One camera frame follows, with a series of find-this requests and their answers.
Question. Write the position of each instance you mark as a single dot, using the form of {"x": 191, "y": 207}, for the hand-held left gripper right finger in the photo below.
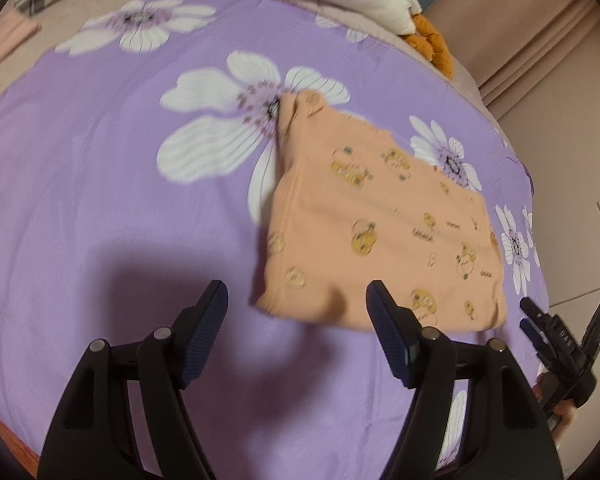
{"x": 389, "y": 332}

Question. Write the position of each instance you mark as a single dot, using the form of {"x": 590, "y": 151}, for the red wooden bed frame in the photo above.
{"x": 15, "y": 442}

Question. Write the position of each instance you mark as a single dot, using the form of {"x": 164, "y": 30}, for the purple floral blanket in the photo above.
{"x": 105, "y": 210}

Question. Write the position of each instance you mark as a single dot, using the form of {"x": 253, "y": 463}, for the orange printed shirt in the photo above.
{"x": 355, "y": 210}

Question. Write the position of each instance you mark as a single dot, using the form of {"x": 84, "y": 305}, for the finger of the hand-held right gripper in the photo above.
{"x": 530, "y": 331}
{"x": 532, "y": 309}

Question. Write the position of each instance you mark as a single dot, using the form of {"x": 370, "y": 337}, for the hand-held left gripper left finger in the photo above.
{"x": 207, "y": 330}

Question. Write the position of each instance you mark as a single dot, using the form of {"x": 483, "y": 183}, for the person's right hand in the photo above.
{"x": 562, "y": 419}

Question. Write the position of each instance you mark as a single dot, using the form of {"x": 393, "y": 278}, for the pink folded cloth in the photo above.
{"x": 7, "y": 35}

